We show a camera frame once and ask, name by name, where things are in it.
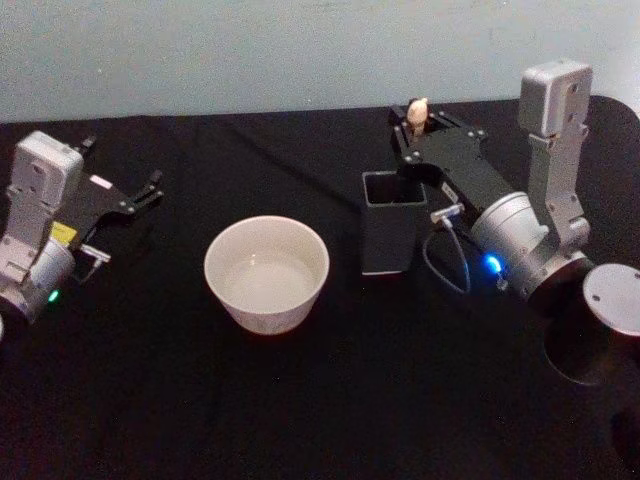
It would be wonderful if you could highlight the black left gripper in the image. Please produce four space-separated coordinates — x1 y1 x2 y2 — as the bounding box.
50 134 166 251

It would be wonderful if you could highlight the thin cable with silver plug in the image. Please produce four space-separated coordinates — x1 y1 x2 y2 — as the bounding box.
422 203 473 296
71 243 113 284

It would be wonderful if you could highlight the white ceramic bowl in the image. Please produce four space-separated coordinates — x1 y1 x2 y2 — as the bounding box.
203 215 332 337

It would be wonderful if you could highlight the black table cloth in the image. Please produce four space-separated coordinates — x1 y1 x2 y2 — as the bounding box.
0 94 640 480

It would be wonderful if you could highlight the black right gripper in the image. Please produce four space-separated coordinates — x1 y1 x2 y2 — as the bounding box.
388 105 520 222

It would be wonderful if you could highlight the dark grey square holder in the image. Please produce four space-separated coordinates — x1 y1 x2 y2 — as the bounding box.
360 170 429 277

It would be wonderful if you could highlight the small beige wooden piece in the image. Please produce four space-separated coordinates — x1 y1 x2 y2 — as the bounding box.
405 96 431 137

